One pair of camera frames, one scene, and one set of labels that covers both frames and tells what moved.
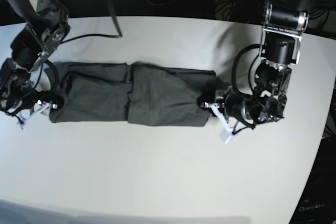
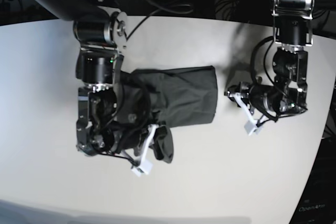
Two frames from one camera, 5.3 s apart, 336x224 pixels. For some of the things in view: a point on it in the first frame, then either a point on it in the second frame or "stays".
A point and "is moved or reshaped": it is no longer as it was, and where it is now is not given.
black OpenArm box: (316, 203) stays
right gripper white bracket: (44, 109) → (146, 167)
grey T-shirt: (139, 94) is moved or reshaped
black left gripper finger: (205, 100) → (232, 90)
